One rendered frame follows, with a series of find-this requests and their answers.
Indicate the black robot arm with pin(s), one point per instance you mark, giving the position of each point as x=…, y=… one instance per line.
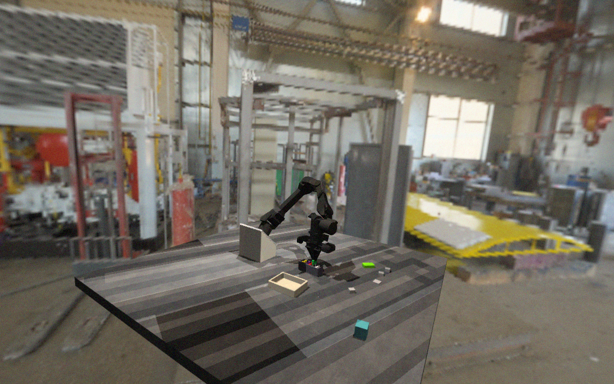
x=306, y=186

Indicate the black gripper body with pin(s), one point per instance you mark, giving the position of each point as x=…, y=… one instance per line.
x=315, y=238

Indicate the teal cube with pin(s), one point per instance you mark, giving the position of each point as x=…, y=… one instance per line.
x=361, y=329

